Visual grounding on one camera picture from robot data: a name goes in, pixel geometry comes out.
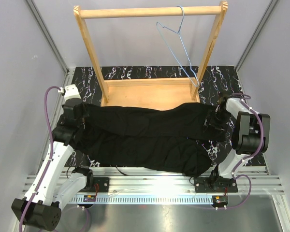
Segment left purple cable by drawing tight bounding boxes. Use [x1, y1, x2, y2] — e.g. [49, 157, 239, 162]
[18, 86, 91, 232]

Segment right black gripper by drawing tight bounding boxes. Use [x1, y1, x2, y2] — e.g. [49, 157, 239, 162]
[203, 109, 231, 137]

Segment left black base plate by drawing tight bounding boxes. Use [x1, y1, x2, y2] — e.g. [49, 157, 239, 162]
[83, 177, 110, 193]

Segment wooden clothes rack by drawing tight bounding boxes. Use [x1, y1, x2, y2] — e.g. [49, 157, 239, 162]
[73, 0, 229, 111]

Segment left aluminium frame post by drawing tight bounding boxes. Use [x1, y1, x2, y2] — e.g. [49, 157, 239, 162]
[24, 0, 70, 75]

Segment black trousers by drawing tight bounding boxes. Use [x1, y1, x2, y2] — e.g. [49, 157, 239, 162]
[76, 103, 226, 177]

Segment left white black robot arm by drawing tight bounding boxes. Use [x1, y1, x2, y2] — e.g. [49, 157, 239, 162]
[11, 98, 94, 232]

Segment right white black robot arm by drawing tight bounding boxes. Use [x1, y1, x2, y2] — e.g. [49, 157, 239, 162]
[200, 94, 271, 192]

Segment aluminium frame post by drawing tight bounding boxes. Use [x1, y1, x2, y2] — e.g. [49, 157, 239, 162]
[24, 0, 70, 75]
[235, 0, 280, 72]

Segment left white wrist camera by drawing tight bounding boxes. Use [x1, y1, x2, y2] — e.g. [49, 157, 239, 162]
[58, 84, 81, 102]

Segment light blue wire hanger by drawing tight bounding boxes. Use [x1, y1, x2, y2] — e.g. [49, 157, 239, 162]
[156, 5, 200, 87]

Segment slotted grey cable duct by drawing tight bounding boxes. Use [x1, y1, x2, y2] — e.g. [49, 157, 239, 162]
[70, 194, 227, 205]

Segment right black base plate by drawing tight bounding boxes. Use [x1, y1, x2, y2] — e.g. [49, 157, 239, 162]
[194, 177, 238, 193]

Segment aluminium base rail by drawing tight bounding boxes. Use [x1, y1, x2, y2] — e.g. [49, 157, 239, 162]
[24, 168, 285, 195]

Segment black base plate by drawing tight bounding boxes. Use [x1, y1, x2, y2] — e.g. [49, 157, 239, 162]
[83, 177, 110, 193]
[194, 177, 238, 193]

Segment right aluminium frame post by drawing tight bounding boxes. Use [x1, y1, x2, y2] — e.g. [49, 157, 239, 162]
[235, 0, 280, 72]

